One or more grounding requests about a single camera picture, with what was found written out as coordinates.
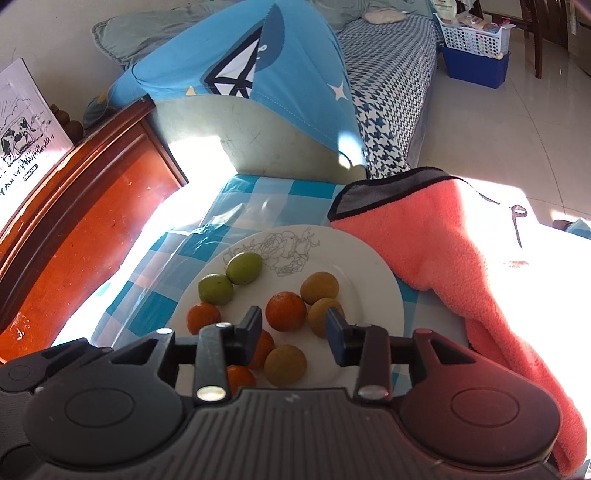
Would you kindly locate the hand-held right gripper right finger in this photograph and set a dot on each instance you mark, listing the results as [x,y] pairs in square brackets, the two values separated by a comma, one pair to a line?
[334,337]

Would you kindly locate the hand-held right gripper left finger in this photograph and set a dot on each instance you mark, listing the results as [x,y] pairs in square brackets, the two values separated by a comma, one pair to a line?
[253,328]

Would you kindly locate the brown round fruit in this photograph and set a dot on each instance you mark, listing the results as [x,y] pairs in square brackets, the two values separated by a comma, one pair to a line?
[318,321]
[319,287]
[285,365]

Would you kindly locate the orange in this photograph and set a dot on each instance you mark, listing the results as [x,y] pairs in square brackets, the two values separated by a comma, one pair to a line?
[242,378]
[285,311]
[203,317]
[266,350]

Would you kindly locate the white floral plate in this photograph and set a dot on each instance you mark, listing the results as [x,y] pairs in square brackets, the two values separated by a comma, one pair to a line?
[351,258]

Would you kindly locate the green round fruit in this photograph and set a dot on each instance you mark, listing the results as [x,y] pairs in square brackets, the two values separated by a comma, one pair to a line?
[215,289]
[243,267]

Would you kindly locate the blue checkered tablecloth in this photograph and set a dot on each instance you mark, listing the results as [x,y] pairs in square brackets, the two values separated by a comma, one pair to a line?
[152,300]

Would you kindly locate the pink fleece towel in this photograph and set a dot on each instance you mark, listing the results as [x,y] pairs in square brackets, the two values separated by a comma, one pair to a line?
[438,240]

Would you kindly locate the brown lumpy ornament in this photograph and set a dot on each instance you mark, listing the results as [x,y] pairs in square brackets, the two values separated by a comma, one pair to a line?
[69,122]

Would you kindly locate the white cow picture card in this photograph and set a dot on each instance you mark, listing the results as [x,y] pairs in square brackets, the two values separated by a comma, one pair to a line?
[27,115]

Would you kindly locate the blue slipper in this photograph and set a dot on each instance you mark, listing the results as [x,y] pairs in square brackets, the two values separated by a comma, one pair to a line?
[581,227]

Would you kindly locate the houndstooth blanket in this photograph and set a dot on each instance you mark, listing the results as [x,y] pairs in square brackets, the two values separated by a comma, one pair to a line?
[392,69]

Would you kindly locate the blue plastic bin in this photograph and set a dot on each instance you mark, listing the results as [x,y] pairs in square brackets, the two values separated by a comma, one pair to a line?
[475,69]

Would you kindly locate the grey-green quilt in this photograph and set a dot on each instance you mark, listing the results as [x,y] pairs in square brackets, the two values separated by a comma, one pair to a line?
[152,21]

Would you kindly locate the small white pillow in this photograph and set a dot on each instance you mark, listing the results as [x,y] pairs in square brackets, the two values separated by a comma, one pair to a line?
[383,16]

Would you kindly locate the white plastic basket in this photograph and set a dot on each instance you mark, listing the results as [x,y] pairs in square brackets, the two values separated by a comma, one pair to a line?
[471,32]

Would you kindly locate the dark wooden chair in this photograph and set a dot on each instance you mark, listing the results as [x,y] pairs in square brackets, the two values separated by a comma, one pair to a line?
[545,27]

